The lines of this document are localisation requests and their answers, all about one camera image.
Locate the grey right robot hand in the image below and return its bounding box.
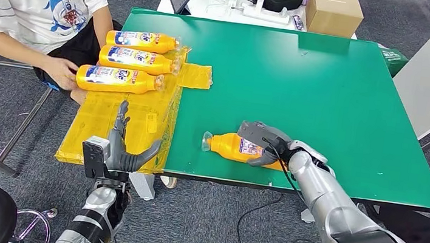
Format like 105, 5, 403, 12
245, 121, 296, 171

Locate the orange detergent bottle clear cap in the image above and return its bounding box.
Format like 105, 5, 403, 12
199, 129, 290, 173
104, 27, 183, 57
97, 44, 185, 79
74, 63, 167, 100

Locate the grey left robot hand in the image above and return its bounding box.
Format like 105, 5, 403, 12
104, 99, 167, 176

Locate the brown cardboard box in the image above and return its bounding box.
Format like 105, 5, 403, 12
302, 0, 367, 41

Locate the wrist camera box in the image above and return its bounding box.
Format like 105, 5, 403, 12
78, 135, 113, 181
236, 119, 280, 148

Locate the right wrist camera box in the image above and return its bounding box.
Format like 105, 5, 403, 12
236, 119, 280, 148

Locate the green bin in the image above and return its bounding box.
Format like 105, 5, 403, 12
374, 44, 411, 80

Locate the white power strip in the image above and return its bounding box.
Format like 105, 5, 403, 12
241, 0, 293, 27

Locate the white table leg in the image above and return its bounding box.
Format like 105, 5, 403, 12
127, 171, 158, 202
299, 207, 317, 225

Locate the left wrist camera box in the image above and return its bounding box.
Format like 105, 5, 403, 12
78, 135, 113, 181

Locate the small purple packet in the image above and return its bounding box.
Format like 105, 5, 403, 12
290, 15, 306, 32

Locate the yellow taped cardboard board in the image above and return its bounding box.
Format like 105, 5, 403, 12
54, 33, 216, 180

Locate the black floor cable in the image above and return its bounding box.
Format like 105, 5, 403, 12
234, 189, 285, 243

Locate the white charger cable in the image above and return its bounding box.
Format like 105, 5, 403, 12
204, 0, 247, 21

